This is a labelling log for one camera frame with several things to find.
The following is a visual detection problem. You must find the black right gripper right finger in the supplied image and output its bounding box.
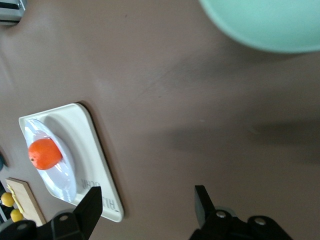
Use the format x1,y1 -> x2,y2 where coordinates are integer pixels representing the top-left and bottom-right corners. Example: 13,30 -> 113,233
189,185 -> 248,240

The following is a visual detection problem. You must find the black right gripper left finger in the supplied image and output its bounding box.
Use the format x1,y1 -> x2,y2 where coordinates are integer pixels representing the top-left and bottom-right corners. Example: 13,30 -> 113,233
51,186 -> 103,240

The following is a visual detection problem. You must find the white round plate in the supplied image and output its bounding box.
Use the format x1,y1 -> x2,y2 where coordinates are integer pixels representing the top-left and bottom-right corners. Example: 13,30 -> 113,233
24,118 -> 77,203

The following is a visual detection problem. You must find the orange fruit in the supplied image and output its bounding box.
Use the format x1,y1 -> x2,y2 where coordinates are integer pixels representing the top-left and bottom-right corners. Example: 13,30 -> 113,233
27,138 -> 63,171

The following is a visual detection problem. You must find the wooden cutting board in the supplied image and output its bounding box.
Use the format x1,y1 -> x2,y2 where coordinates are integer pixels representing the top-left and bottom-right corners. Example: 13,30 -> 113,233
4,177 -> 48,226

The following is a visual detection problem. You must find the yellow lemon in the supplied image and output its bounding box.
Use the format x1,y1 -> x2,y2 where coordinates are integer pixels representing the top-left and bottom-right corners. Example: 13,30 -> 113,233
0,192 -> 15,207
10,208 -> 24,223

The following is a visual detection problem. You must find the yellow plastic fork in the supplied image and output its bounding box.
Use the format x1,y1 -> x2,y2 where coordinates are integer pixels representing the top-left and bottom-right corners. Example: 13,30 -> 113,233
6,184 -> 25,214

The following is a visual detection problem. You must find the cream tray with bear print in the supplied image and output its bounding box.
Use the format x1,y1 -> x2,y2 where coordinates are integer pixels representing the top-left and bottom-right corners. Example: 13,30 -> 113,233
18,102 -> 125,223

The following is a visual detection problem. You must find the mint green bowl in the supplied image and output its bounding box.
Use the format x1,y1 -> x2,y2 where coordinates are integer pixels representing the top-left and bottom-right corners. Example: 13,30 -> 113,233
198,0 -> 320,54

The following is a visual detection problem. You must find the metal table edge bracket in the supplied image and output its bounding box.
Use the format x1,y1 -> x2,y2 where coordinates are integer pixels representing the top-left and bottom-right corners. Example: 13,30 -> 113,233
0,0 -> 27,25

